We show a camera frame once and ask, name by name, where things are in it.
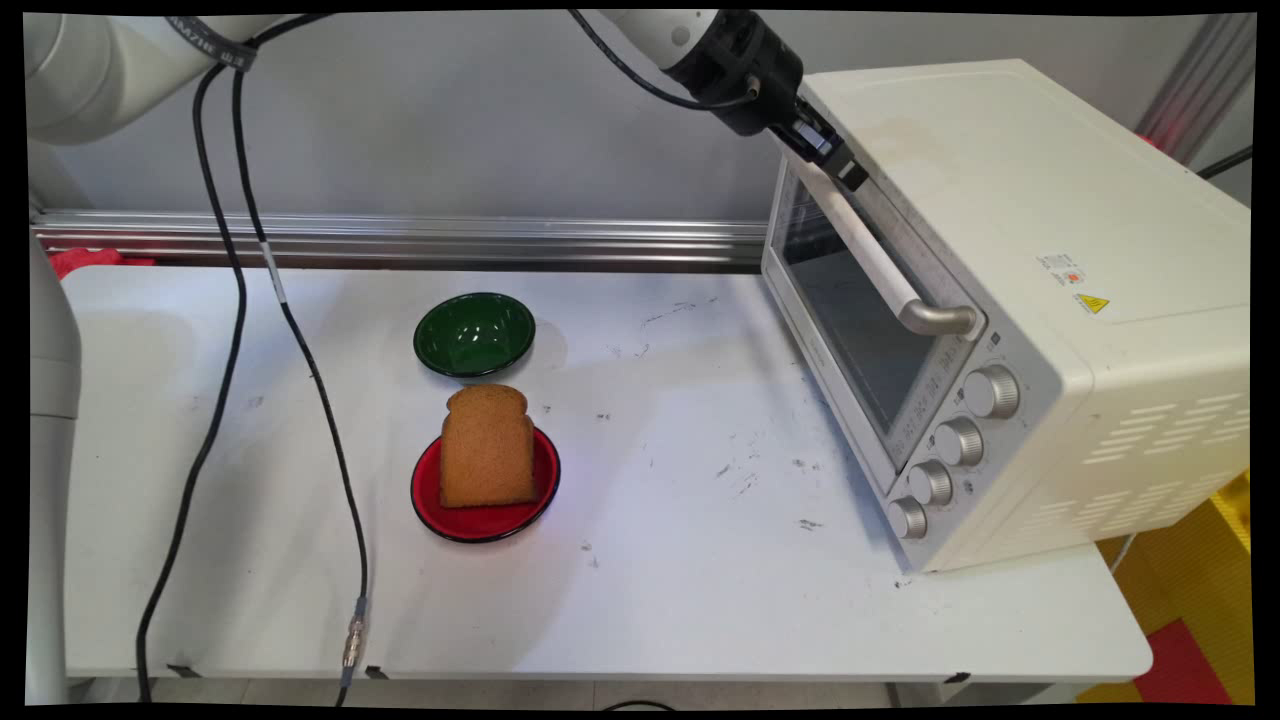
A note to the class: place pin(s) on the yellow floor mat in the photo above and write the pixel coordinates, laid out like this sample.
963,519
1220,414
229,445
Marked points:
1190,570

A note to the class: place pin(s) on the silver oven knob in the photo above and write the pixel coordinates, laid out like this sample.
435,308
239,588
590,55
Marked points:
960,441
908,518
931,483
992,391

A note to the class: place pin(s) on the glass oven door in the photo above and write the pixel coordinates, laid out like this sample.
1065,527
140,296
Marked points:
850,320

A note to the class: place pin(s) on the red floor mat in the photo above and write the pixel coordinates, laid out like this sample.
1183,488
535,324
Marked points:
1180,665

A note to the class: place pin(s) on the white label sticker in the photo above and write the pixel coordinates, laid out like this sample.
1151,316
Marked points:
1062,270

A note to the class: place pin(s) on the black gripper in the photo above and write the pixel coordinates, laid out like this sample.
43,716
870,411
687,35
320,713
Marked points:
745,70

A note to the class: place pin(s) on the aluminium frame post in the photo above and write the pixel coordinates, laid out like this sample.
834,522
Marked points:
1200,80

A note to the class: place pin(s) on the yellow warning sticker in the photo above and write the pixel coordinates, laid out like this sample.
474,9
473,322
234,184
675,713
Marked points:
1092,303

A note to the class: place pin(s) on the dark green bowl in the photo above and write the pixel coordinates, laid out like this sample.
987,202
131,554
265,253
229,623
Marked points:
475,335

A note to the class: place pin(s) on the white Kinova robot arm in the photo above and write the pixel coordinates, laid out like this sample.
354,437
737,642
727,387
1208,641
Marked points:
100,70

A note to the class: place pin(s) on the red plate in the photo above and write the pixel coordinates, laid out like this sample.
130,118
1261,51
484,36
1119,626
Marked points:
480,520

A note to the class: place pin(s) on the brown bread slice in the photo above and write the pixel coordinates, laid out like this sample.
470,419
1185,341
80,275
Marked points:
487,445

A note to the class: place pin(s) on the horizontal aluminium rail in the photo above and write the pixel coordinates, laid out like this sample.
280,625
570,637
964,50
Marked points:
450,240

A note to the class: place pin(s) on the cream toaster oven body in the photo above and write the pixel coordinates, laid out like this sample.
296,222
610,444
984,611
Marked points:
1050,180

